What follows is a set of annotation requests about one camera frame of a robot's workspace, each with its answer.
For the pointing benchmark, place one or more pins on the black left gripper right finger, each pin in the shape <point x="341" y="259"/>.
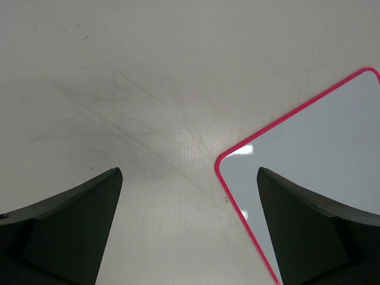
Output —
<point x="317" y="240"/>

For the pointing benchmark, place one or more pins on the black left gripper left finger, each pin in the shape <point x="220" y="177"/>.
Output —
<point x="61" y="239"/>

